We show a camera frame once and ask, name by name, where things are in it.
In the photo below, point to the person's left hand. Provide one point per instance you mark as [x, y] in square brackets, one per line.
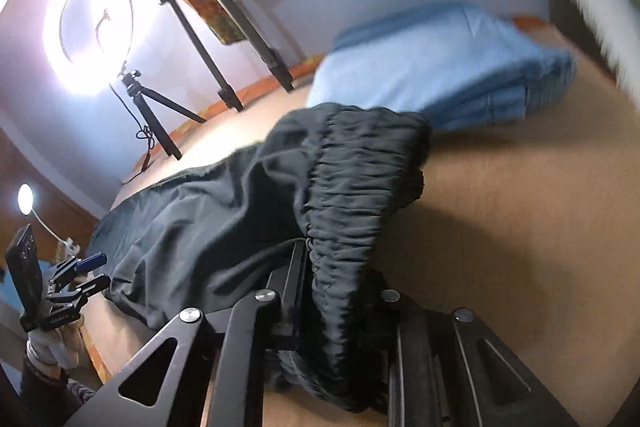
[67, 342]

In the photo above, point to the small round lamp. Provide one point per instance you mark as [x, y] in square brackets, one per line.
[25, 198]

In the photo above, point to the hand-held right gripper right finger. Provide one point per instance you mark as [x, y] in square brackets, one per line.
[407, 342]

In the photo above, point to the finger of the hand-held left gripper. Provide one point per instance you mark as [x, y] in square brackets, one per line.
[95, 286]
[92, 262]

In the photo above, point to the black pants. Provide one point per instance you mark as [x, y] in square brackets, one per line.
[215, 217]

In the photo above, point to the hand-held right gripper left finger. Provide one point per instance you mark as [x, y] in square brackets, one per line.
[292, 287]

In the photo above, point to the person's left forearm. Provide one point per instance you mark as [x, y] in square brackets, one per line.
[45, 387]

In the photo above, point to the folded blue jeans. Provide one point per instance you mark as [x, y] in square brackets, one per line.
[425, 62]

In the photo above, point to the peach bed cover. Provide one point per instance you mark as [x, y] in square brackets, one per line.
[500, 217]

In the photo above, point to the black chair legs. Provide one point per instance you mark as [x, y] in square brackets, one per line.
[150, 104]

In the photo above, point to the large black tripod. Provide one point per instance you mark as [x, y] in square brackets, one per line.
[200, 52]

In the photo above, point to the grey striped cloth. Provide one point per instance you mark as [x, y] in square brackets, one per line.
[80, 389]

